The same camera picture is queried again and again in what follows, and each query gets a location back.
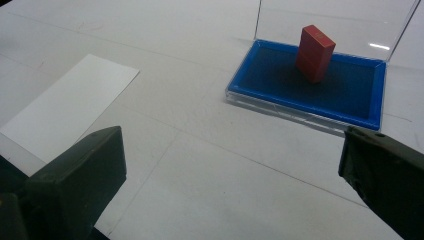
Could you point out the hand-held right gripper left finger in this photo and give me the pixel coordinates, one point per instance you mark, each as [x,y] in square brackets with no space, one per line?
[76,176]

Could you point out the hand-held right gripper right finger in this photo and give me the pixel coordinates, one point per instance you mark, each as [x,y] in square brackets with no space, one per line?
[386,173]

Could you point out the clear box with blue pad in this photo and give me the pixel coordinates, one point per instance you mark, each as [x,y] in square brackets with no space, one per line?
[306,83]

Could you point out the red stamp block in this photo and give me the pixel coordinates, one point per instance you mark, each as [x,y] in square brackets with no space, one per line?
[315,53]

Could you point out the white paper sheet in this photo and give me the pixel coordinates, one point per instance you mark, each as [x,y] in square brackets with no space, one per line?
[70,106]

